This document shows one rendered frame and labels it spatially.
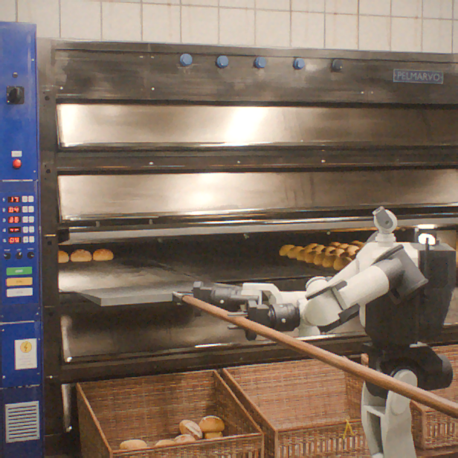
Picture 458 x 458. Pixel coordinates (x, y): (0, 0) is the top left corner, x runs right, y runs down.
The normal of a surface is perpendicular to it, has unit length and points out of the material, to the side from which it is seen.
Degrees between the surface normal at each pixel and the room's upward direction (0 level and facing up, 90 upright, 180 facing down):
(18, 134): 90
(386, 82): 91
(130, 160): 90
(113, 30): 90
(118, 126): 70
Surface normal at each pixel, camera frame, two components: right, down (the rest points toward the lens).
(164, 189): 0.37, -0.26
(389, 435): 0.52, 0.47
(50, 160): 0.40, 0.09
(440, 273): -0.07, 0.10
